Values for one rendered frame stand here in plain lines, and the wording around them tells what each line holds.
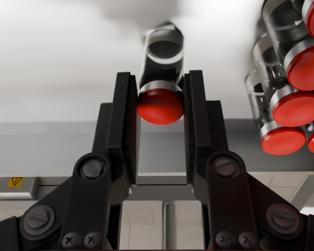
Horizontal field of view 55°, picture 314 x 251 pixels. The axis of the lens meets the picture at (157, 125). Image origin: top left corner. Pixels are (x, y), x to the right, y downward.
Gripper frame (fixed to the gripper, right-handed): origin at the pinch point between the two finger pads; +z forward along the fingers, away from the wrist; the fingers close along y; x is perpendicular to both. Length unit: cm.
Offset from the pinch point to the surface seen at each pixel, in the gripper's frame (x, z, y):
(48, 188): -86, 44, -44
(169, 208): -88, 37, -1
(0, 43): 0.4, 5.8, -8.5
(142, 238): -246, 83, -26
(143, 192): -86, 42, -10
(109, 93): -3.4, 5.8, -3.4
